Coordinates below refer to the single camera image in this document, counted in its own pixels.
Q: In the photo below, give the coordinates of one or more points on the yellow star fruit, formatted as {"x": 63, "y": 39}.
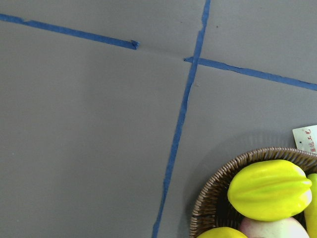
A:
{"x": 270, "y": 190}

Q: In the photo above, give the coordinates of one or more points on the brown wicker basket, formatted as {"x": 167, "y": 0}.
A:
{"x": 212, "y": 208}

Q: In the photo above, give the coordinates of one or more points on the yellow lemon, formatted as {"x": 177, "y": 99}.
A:
{"x": 222, "y": 232}

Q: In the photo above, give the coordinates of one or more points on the pale green apple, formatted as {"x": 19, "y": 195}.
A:
{"x": 285, "y": 228}

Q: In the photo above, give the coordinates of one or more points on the paper price tag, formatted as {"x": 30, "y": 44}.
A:
{"x": 306, "y": 138}

